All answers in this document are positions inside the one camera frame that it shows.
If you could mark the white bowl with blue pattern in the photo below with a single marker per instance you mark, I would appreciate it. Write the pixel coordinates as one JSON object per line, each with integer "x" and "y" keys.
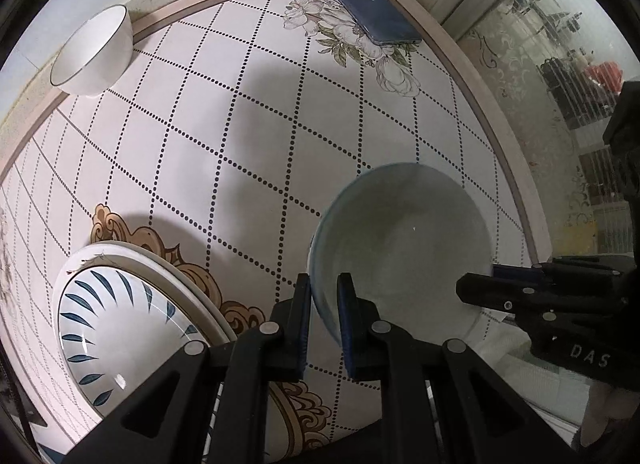
{"x": 410, "y": 244}

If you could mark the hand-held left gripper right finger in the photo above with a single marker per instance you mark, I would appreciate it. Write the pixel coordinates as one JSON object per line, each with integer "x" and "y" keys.
{"x": 347, "y": 334}

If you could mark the floral diamond-pattern tablecloth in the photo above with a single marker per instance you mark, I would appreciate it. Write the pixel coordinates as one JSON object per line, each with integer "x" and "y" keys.
{"x": 225, "y": 119}

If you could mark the white bowl with dark rim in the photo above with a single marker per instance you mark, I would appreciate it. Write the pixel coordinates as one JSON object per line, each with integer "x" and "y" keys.
{"x": 95, "y": 49}

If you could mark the blue smartphone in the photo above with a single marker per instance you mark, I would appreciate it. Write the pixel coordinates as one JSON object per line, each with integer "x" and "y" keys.
{"x": 370, "y": 9}

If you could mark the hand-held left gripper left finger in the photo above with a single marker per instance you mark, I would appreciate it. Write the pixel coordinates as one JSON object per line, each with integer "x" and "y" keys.
{"x": 302, "y": 326}

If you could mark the blue striped white plate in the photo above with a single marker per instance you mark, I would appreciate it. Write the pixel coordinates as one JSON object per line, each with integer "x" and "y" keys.
{"x": 130, "y": 324}

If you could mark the white plate with floral print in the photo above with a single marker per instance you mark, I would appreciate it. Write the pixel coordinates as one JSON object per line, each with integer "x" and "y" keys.
{"x": 115, "y": 250}

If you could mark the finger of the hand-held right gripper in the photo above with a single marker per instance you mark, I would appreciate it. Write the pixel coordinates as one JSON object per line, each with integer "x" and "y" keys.
{"x": 517, "y": 272}
{"x": 500, "y": 294}

